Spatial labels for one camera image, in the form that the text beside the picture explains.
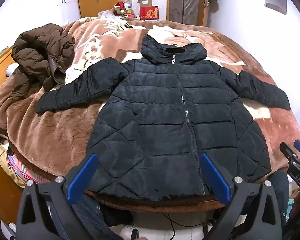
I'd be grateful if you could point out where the brown puffer jacket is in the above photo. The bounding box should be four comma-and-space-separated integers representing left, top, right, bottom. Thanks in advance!
11, 23, 76, 98

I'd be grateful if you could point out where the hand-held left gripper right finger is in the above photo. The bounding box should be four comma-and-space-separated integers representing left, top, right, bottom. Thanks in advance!
200, 153, 283, 240

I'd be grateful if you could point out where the plush toy with red hat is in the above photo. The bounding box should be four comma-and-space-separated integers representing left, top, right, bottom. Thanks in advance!
112, 2, 127, 16

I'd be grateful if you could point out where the brown printed plush blanket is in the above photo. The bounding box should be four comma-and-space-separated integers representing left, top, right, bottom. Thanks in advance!
0, 17, 300, 214

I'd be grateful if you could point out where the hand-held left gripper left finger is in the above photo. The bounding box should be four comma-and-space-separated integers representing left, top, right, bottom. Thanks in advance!
15, 153, 99, 240

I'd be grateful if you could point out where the pink striped cloth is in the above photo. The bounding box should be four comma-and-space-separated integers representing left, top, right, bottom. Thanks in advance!
6, 152, 37, 188

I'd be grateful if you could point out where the black cable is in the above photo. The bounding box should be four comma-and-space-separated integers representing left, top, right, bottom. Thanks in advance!
165, 212, 217, 240

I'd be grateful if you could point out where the red box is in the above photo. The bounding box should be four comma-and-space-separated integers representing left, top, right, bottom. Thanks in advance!
139, 5, 161, 21

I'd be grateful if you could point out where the black hooded puffer jacket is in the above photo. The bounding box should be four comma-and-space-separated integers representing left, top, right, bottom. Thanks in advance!
36, 34, 291, 202

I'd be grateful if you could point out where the wooden framed door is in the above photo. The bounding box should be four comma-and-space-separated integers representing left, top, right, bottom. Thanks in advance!
166, 0, 211, 27

